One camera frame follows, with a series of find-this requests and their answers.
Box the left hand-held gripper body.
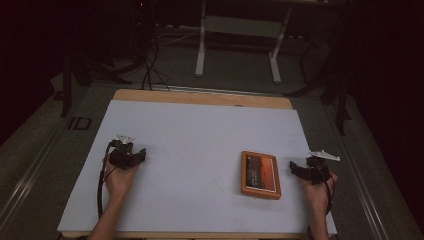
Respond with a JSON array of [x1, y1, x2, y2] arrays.
[[108, 134, 137, 171]]

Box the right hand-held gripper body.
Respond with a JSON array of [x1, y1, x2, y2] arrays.
[[305, 150, 341, 186]]

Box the wooden picture frame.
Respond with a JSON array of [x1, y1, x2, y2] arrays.
[[240, 150, 282, 201]]

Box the person's right hand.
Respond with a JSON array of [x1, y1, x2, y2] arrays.
[[299, 172, 339, 216]]

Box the person's left hand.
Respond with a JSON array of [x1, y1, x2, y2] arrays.
[[103, 157, 140, 203]]

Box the white table mat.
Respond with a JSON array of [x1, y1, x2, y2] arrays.
[[57, 99, 338, 235]]

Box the black metal stand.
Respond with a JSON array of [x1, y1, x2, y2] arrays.
[[59, 49, 133, 118], [284, 39, 354, 136]]

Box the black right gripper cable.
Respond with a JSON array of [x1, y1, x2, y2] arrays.
[[306, 163, 336, 240]]

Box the metal floor rail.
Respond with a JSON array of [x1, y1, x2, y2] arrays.
[[324, 106, 389, 240], [0, 128, 66, 223]]

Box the black rectangular floor bracket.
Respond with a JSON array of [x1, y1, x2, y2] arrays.
[[68, 116, 93, 131]]

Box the black floor cables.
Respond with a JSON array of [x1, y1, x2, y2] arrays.
[[96, 19, 201, 92]]

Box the white metal desk frame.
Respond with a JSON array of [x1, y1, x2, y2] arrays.
[[194, 0, 294, 85]]

